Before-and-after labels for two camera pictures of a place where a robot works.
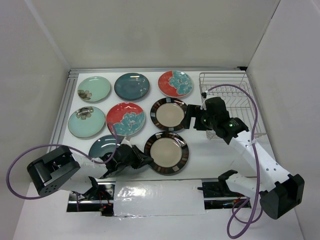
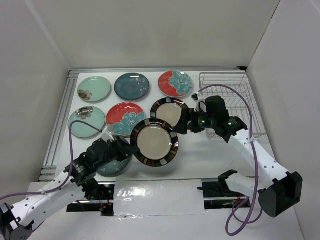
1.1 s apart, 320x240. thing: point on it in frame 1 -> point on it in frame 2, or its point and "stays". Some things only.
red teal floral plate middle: [127, 118] stays
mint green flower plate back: [93, 88] stays
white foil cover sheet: [155, 198] stays
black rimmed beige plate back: [168, 114] stays
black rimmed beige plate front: [169, 152] -> [158, 141]
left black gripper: [144, 159] -> [125, 149]
